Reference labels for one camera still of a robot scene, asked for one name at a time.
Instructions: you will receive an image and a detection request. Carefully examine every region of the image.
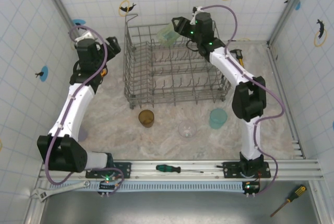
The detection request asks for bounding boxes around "blue oval fish sticker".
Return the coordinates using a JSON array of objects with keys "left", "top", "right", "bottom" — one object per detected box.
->
[{"left": 35, "top": 65, "right": 50, "bottom": 82}]

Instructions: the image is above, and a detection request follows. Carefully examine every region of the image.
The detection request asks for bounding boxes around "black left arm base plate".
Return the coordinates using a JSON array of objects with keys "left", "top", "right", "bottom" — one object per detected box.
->
[{"left": 85, "top": 160, "right": 132, "bottom": 180}]

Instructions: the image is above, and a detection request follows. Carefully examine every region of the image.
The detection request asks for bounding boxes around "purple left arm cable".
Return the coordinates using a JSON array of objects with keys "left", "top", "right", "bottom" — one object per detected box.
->
[{"left": 44, "top": 25, "right": 125, "bottom": 196}]

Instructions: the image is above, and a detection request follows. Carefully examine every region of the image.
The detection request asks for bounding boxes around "yellow handled hammer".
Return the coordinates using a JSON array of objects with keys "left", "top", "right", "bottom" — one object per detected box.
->
[{"left": 231, "top": 49, "right": 245, "bottom": 67}]

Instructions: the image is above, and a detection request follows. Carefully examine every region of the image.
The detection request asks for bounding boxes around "green translucent plastic cup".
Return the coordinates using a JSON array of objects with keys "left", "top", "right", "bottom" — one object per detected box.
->
[{"left": 156, "top": 24, "right": 181, "bottom": 46}]

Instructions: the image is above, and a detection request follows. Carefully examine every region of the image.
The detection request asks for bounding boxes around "upright dolphin yellow ring sticker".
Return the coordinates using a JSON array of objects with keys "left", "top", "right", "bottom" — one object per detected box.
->
[{"left": 314, "top": 19, "right": 328, "bottom": 48}]

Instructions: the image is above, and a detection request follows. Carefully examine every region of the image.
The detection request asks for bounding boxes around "yellow black handled screwdriver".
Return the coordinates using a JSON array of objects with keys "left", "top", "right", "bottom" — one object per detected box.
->
[{"left": 270, "top": 185, "right": 307, "bottom": 218}]

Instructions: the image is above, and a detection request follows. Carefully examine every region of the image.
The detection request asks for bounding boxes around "amber translucent plastic cup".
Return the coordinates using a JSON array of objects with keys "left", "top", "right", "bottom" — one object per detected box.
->
[{"left": 138, "top": 109, "right": 155, "bottom": 128}]

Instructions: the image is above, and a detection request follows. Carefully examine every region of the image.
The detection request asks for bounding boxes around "silver adjustable wrench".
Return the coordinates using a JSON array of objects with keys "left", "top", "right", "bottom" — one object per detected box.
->
[{"left": 30, "top": 180, "right": 91, "bottom": 204}]

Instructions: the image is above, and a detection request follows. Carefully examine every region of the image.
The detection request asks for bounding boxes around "small dolphin yellow ring sticker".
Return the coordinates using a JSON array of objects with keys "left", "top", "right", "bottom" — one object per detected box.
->
[{"left": 118, "top": 0, "right": 137, "bottom": 16}]

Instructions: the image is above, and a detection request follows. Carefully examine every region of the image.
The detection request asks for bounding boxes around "teal translucent plastic cup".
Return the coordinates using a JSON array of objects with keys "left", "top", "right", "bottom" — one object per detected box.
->
[{"left": 209, "top": 108, "right": 228, "bottom": 130}]

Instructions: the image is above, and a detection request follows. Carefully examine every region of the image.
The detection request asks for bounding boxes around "slotted light blue cable duct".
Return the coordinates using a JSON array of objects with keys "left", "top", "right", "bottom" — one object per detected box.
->
[{"left": 49, "top": 181, "right": 247, "bottom": 193}]

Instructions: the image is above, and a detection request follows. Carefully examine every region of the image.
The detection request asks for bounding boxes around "green black handled screwdriver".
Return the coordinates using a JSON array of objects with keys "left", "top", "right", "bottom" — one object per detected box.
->
[{"left": 156, "top": 164, "right": 205, "bottom": 174}]

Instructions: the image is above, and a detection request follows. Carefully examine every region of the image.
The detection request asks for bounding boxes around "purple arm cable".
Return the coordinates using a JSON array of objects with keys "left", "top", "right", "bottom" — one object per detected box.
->
[
  {"left": 44, "top": 25, "right": 125, "bottom": 196},
  {"left": 199, "top": 4, "right": 285, "bottom": 195}
]

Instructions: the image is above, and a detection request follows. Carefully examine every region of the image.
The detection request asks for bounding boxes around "aluminium mounting rail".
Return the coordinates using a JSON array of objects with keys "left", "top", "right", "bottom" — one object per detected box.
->
[{"left": 38, "top": 159, "right": 324, "bottom": 182}]

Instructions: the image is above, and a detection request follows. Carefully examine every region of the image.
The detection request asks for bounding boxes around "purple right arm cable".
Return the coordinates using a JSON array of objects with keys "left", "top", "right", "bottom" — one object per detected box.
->
[{"left": 199, "top": 4, "right": 285, "bottom": 195}]

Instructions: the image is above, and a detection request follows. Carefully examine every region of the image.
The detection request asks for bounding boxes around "aluminium side rail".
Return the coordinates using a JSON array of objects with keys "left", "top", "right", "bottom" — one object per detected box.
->
[{"left": 266, "top": 41, "right": 306, "bottom": 160}]

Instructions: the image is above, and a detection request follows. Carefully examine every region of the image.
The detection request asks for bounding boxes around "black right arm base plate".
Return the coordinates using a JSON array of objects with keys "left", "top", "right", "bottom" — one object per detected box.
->
[{"left": 222, "top": 160, "right": 271, "bottom": 180}]

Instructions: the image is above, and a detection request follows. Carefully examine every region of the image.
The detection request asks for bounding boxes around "grey wire dish rack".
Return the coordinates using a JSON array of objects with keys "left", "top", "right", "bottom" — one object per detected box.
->
[{"left": 122, "top": 14, "right": 232, "bottom": 110}]

